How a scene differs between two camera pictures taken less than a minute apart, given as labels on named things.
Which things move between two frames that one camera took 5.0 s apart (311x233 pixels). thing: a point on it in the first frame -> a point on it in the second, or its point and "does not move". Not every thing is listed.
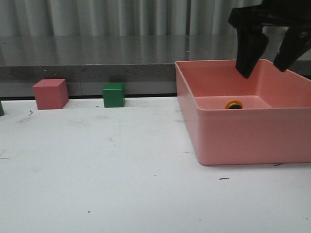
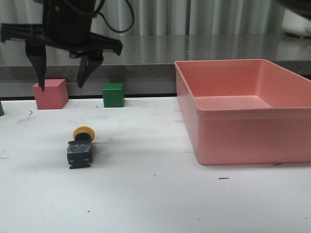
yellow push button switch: (233, 104) -> (79, 153)
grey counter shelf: (146, 63) does not move
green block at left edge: (2, 112) does not move
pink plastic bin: (265, 118) does not move
